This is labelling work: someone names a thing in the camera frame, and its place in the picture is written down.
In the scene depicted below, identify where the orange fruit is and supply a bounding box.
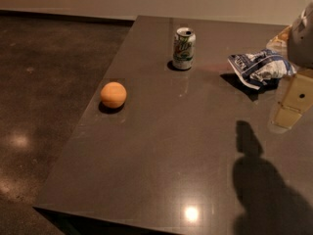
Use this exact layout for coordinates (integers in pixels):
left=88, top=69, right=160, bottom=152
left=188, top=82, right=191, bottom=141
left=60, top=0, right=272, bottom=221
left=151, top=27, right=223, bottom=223
left=100, top=82, right=127, bottom=109

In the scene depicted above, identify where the green white 7up can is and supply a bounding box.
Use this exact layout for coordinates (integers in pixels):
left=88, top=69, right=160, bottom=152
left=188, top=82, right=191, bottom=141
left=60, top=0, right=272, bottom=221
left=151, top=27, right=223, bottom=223
left=172, top=27, right=196, bottom=71

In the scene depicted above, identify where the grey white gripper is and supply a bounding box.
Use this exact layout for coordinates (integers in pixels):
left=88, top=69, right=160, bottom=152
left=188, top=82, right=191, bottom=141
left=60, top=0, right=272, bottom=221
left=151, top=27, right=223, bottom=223
left=266, top=2, right=313, bottom=129

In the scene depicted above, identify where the blue white chip bag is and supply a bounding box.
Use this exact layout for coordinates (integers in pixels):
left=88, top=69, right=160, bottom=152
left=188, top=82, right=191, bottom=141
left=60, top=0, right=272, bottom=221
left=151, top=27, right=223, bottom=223
left=228, top=49, right=296, bottom=90

